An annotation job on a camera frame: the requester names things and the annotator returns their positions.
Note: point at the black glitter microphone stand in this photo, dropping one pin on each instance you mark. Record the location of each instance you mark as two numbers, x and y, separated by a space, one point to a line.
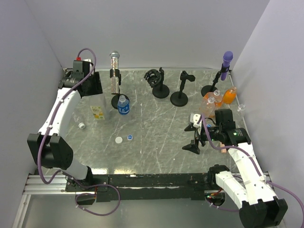
116 97

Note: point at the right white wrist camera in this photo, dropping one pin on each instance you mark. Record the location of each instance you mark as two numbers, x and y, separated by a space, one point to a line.
195 119

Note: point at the clear capless bottle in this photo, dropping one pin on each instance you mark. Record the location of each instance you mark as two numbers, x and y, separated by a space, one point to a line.
241 110

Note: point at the black shock mount stand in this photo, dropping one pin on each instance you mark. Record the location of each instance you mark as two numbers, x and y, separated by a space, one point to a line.
155 80

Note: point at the black purple microphone stand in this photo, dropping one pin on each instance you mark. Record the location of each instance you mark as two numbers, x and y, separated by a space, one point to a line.
211 88

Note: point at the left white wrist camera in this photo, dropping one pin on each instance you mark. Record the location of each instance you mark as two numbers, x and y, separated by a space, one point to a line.
84 59

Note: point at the orange round bottle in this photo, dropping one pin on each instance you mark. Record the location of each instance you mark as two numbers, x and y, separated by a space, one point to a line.
230 95

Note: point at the pink beige microphone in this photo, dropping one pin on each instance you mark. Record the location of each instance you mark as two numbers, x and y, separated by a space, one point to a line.
223 149

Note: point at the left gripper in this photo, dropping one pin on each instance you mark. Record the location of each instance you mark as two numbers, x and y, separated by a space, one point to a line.
97 88

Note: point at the aluminium rail frame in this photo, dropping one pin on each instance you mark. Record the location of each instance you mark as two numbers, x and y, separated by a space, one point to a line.
157 127

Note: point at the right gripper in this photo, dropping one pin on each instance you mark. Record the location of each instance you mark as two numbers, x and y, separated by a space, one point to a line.
198 133

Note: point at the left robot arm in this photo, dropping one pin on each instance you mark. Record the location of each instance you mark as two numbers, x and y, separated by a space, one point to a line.
48 146

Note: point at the blue label water bottle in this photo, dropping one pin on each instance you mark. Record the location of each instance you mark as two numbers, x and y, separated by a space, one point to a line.
123 105

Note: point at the glitter silver microphone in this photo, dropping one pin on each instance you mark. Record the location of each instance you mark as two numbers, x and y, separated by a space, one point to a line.
114 56

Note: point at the orange square bottle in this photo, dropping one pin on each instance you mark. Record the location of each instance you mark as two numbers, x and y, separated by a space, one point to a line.
218 99

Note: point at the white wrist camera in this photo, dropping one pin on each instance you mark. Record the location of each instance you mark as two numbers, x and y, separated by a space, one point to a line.
195 119
84 59

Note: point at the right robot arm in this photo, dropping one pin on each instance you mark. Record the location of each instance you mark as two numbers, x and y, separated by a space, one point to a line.
258 204

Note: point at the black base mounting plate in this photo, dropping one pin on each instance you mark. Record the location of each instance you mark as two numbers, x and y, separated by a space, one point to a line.
194 186

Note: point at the clear white-capped tea bottle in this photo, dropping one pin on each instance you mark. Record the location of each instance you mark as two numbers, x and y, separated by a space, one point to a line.
98 107

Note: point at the black empty clip stand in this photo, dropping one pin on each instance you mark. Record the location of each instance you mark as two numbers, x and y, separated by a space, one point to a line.
179 98

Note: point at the white tea bottle cap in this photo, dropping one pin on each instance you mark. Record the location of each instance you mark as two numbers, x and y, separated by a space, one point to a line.
119 140

